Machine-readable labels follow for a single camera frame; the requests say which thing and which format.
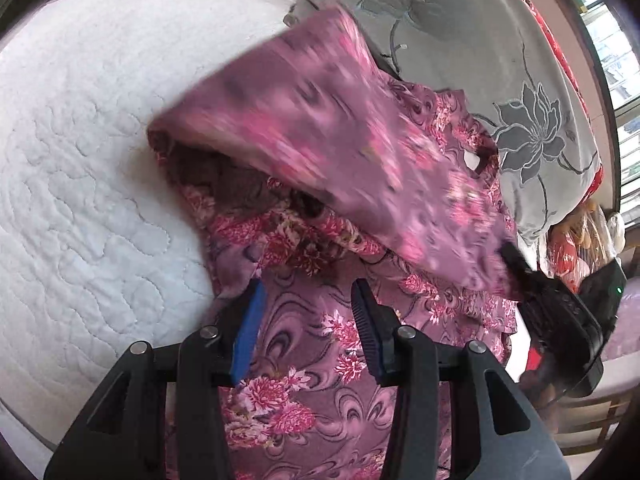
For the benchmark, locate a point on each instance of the grey floral quilt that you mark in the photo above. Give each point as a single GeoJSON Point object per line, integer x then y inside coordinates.
{"type": "Point", "coordinates": [480, 50]}

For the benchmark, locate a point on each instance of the red blanket edge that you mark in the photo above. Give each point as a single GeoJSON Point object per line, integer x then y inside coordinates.
{"type": "Point", "coordinates": [547, 35]}

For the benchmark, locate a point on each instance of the window frame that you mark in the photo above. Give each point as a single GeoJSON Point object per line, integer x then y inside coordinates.
{"type": "Point", "coordinates": [607, 60]}

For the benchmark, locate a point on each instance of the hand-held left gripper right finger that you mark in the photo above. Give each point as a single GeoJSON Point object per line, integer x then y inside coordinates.
{"type": "Point", "coordinates": [368, 332]}

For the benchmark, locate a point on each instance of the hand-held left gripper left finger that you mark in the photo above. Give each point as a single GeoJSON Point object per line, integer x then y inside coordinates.
{"type": "Point", "coordinates": [246, 332]}

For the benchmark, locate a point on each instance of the purple floral garment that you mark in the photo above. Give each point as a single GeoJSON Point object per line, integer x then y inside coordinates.
{"type": "Point", "coordinates": [320, 160]}

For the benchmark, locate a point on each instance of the wooden chair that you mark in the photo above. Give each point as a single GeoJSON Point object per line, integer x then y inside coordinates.
{"type": "Point", "coordinates": [595, 410]}

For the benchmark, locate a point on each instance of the clear plastic bag with items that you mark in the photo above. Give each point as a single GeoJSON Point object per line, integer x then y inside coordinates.
{"type": "Point", "coordinates": [582, 240]}

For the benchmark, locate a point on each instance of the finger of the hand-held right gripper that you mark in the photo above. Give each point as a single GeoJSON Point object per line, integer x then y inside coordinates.
{"type": "Point", "coordinates": [517, 262]}

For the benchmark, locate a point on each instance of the white quilted mattress cover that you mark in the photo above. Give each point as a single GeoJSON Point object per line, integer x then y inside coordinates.
{"type": "Point", "coordinates": [85, 160]}

